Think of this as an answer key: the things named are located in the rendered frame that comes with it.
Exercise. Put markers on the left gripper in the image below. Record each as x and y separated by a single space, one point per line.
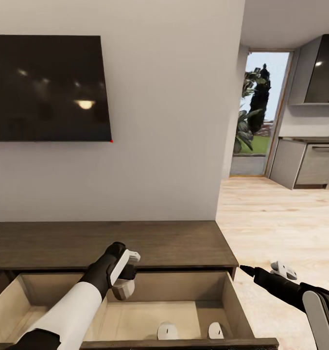
128 273

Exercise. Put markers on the fixed window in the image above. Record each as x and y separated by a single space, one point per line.
265 81

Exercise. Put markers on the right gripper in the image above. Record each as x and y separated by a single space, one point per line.
272 283

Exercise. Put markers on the pillar candle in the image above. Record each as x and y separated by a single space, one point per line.
123 289
167 331
217 331

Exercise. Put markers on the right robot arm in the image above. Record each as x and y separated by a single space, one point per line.
314 301

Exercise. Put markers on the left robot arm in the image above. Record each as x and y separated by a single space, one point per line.
66 324

